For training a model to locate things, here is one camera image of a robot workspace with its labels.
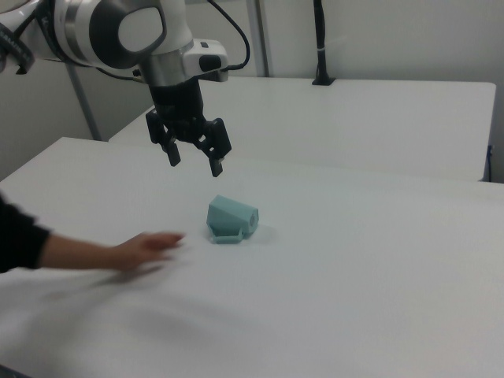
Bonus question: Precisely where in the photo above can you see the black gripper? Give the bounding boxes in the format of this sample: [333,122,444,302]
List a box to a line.
[145,77,232,178]

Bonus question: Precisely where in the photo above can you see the teal green block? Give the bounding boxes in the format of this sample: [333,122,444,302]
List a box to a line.
[206,193,260,245]

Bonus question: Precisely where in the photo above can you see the forearm with black sleeve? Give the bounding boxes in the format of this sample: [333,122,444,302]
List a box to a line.
[0,191,116,274]

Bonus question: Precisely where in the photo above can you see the person's bare hand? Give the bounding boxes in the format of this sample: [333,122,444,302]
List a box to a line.
[113,231,187,273]

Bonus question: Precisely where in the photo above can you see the white side table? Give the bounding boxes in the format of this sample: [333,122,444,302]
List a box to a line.
[107,75,497,183]

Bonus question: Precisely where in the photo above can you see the black stand with white band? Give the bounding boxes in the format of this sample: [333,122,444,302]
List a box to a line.
[312,0,336,87]

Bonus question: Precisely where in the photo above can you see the grey partition post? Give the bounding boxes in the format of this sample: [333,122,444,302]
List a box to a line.
[67,61,102,141]
[246,0,272,78]

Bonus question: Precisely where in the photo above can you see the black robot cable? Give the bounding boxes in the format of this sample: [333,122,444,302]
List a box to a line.
[206,0,252,74]

